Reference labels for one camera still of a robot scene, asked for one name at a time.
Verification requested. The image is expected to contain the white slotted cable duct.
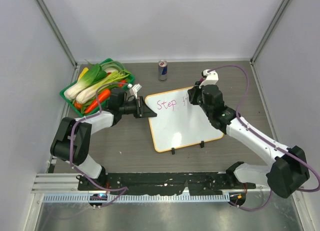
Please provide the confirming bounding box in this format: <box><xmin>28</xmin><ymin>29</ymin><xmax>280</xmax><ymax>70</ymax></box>
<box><xmin>42</xmin><ymin>192</ymin><xmax>230</xmax><ymax>204</ymax></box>

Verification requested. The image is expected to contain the red tomato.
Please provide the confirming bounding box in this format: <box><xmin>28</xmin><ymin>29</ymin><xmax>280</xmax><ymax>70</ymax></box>
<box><xmin>118</xmin><ymin>80</ymin><xmax>127</xmax><ymax>88</ymax></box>

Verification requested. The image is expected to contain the bok choy right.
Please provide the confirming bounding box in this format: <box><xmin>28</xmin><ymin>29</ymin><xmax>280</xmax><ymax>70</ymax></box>
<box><xmin>75</xmin><ymin>69</ymin><xmax>131</xmax><ymax>105</ymax></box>

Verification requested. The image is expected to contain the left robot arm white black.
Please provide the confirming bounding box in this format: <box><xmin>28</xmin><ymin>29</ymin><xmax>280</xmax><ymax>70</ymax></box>
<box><xmin>50</xmin><ymin>87</ymin><xmax>157</xmax><ymax>191</ymax></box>

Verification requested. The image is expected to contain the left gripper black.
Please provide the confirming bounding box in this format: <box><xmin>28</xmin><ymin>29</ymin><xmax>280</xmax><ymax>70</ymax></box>
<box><xmin>120</xmin><ymin>96</ymin><xmax>157</xmax><ymax>119</ymax></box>

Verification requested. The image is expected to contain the orange carrot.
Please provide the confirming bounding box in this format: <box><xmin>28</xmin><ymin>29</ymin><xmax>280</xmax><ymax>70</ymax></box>
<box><xmin>84</xmin><ymin>89</ymin><xmax>111</xmax><ymax>114</ymax></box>

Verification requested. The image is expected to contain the aluminium rail left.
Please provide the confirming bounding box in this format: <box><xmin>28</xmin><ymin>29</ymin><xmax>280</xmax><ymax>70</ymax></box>
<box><xmin>31</xmin><ymin>172</ymin><xmax>83</xmax><ymax>193</ymax></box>

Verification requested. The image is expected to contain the aluminium frame post left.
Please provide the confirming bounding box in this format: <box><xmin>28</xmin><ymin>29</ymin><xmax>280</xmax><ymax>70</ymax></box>
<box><xmin>34</xmin><ymin>0</ymin><xmax>78</xmax><ymax>68</ymax></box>

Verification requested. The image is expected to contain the bok choy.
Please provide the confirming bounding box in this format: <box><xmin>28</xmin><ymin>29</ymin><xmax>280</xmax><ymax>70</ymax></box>
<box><xmin>63</xmin><ymin>64</ymin><xmax>107</xmax><ymax>101</ymax></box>
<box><xmin>75</xmin><ymin>69</ymin><xmax>131</xmax><ymax>105</ymax></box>

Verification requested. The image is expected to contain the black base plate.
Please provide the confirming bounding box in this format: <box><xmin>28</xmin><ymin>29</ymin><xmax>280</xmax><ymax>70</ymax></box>
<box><xmin>77</xmin><ymin>171</ymin><xmax>257</xmax><ymax>196</ymax></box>

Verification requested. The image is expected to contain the green plastic basket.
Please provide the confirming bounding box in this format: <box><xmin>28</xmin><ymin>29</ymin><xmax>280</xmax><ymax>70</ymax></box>
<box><xmin>59</xmin><ymin>58</ymin><xmax>135</xmax><ymax>117</ymax></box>

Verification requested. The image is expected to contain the silver blue drink can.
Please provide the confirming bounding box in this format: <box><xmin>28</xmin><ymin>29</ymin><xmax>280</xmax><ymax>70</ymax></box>
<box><xmin>158</xmin><ymin>60</ymin><xmax>168</xmax><ymax>82</ymax></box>

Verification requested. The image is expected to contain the bok choy left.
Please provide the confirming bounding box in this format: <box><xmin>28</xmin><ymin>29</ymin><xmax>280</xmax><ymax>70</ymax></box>
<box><xmin>63</xmin><ymin>64</ymin><xmax>107</xmax><ymax>101</ymax></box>

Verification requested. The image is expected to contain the aluminium frame post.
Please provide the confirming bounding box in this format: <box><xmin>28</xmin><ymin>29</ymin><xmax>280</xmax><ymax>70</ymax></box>
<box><xmin>250</xmin><ymin>0</ymin><xmax>298</xmax><ymax>64</ymax></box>
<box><xmin>34</xmin><ymin>0</ymin><xmax>78</xmax><ymax>68</ymax></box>

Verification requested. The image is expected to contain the whiteboard with orange frame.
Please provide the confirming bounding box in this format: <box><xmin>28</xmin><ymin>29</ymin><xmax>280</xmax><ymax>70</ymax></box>
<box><xmin>145</xmin><ymin>87</ymin><xmax>224</xmax><ymax>153</ymax></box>

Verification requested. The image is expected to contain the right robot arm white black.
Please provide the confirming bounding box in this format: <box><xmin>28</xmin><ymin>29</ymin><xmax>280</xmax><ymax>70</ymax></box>
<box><xmin>187</xmin><ymin>82</ymin><xmax>310</xmax><ymax>199</ymax></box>

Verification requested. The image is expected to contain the aluminium frame post right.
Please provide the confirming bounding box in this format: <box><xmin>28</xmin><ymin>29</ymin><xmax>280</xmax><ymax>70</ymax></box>
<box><xmin>250</xmin><ymin>0</ymin><xmax>298</xmax><ymax>64</ymax></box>

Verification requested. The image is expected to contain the yellow vegetable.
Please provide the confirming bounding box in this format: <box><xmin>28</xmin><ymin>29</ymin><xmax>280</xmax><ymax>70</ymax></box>
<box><xmin>77</xmin><ymin>67</ymin><xmax>89</xmax><ymax>81</ymax></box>

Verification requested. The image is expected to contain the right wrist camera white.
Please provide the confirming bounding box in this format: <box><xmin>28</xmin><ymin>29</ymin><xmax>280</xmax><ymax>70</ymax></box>
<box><xmin>199</xmin><ymin>69</ymin><xmax>219</xmax><ymax>88</ymax></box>

